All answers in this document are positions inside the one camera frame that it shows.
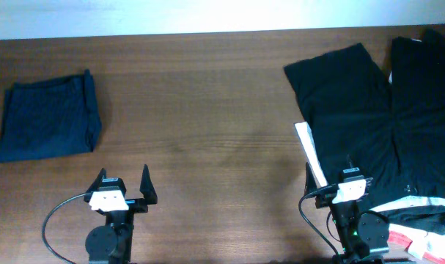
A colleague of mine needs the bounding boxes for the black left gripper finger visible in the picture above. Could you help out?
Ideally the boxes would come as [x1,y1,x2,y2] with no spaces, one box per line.
[139,164,158,205]
[87,168,106,194]

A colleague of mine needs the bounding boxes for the black shorts with white stripe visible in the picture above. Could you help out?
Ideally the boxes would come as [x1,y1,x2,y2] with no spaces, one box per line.
[284,44,445,210]

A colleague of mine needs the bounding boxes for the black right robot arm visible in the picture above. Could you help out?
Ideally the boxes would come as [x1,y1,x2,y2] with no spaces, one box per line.
[298,164,389,264]

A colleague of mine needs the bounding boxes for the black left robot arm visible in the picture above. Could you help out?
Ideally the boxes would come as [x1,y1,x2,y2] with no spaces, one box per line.
[84,165,158,264]

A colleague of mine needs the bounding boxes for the folded navy blue garment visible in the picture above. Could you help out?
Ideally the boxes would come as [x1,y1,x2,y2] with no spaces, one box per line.
[0,70,102,163]

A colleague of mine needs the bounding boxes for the white and red garment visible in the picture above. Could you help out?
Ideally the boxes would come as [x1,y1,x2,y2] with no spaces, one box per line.
[388,224,445,264]

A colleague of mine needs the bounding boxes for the black garment far right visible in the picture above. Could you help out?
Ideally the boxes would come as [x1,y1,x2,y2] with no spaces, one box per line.
[391,29,445,119]

